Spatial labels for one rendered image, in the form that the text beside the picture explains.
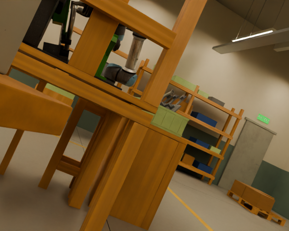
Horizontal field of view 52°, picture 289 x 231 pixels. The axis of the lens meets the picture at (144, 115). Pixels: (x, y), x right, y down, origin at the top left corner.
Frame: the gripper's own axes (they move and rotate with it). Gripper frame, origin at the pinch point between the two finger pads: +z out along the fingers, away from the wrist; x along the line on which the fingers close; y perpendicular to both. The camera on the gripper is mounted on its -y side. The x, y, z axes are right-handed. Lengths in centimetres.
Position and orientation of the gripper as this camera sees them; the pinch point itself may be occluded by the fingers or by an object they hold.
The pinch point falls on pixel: (75, 6)
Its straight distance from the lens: 190.4
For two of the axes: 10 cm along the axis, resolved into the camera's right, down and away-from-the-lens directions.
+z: -9.4, -1.1, -3.3
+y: -1.3, -7.7, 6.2
